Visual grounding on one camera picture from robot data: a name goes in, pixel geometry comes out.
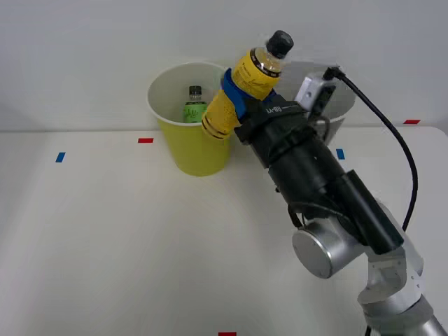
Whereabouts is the green label plastic bottle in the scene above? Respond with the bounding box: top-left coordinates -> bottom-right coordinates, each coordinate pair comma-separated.
182,85 -> 208,124

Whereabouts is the grey plastic bin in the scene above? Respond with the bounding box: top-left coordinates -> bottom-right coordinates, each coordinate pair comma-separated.
279,59 -> 357,145

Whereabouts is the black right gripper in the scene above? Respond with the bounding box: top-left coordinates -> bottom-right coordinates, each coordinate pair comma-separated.
220,69 -> 319,168

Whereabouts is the yellow-green plastic bin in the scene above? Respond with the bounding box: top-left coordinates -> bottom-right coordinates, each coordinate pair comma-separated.
146,62 -> 232,178

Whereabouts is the yellow label plastic bottle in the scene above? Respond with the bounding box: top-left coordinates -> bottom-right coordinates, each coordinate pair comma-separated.
200,29 -> 295,141

